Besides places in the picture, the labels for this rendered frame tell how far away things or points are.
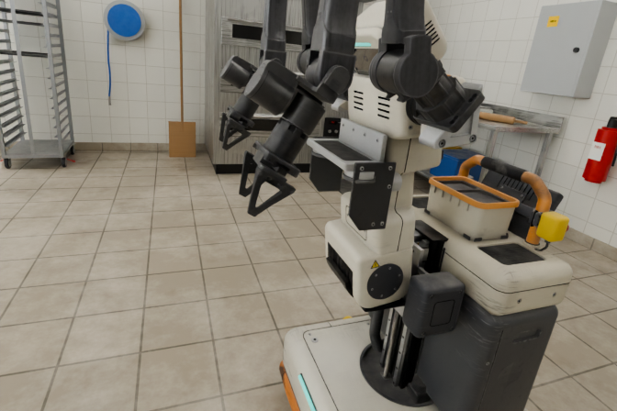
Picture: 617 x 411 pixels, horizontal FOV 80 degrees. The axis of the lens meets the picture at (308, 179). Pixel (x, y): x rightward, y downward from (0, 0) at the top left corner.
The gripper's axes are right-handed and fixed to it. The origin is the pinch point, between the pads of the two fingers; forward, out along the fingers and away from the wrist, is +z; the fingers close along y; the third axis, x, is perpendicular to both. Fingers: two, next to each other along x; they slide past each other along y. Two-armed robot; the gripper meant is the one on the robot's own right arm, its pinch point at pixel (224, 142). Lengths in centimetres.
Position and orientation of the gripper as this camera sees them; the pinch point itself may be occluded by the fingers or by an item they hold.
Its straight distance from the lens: 104.8
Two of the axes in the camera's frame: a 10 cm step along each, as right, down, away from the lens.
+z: -5.4, 8.3, 1.1
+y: 3.1, 3.2, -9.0
